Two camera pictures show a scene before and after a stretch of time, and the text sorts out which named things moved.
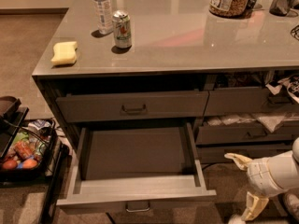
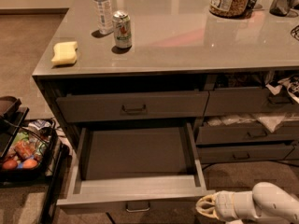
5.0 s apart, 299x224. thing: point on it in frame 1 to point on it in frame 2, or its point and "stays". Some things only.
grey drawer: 251,133 stays
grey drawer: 77,108 stays
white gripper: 261,175 to 223,205
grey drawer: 215,153 stays
